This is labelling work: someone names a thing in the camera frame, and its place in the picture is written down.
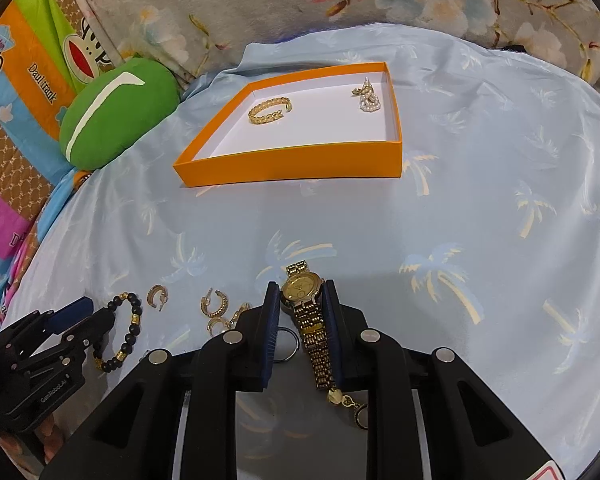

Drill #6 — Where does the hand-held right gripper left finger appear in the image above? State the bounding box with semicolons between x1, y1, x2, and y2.
40;282;282;480

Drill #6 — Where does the orange shallow cardboard box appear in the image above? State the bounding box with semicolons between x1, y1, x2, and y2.
174;62;404;188

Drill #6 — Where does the black bead bracelet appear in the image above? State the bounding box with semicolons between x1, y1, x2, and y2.
92;291;143;372

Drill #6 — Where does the gold studded hoop earring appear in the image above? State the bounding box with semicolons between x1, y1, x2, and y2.
146;284;170;312

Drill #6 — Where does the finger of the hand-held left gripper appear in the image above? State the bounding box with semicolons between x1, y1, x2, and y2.
0;296;95;356
10;308;117;376

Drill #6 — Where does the gold metal wristwatch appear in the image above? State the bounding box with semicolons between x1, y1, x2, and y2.
279;261;343;395

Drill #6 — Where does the thin silver ring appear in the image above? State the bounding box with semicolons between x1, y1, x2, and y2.
275;327;299;363

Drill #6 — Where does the colourful cartoon blanket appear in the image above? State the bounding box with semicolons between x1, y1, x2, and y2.
0;0;117;321

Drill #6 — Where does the gold braided bangle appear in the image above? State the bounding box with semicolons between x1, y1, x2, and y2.
248;97;293;126

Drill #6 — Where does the gold round pendant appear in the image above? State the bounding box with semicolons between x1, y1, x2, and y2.
327;389;374;431

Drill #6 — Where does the light blue palm-print cloth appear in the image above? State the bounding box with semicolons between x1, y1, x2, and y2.
0;22;600;480

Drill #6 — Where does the grey floral blanket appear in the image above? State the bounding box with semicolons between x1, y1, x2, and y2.
55;0;600;106

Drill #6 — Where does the white pearl bracelet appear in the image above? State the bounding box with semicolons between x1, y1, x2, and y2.
351;76;382;113

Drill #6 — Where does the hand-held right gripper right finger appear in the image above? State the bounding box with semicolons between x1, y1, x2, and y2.
322;280;556;480

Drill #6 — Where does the green plush cushion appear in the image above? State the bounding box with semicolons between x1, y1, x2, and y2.
59;57;181;170

